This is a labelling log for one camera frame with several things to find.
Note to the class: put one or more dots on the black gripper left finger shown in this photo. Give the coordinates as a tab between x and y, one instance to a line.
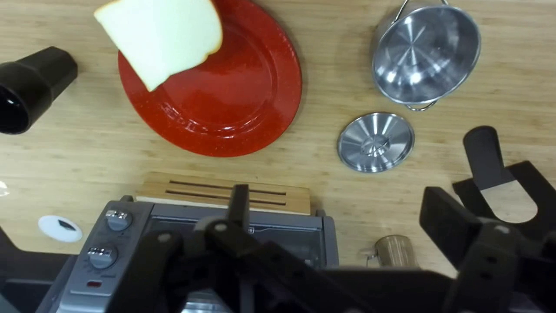
174	272

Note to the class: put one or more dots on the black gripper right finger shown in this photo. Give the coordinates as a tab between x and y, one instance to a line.
498	267

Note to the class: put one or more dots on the silver oven knob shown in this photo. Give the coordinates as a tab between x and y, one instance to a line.
101	256
119	220

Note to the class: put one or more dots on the silver mini oven body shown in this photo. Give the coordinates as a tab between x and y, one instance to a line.
79	281

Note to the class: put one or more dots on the grooved wooden board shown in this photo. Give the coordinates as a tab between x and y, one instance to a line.
232	194

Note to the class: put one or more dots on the small steel cup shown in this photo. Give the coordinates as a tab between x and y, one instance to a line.
397	251

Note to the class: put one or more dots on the black metal stand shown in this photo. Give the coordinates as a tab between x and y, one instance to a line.
484	154

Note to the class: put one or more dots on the steel pot lid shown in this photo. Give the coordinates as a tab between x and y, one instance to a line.
376	143

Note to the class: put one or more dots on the red plate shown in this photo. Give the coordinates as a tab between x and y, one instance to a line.
232	105

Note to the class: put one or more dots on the steel pot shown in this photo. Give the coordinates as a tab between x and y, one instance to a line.
426	55

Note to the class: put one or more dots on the black plastic cup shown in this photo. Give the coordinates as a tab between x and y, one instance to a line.
32	88

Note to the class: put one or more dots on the white bread slice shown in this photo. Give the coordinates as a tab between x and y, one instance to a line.
162	37

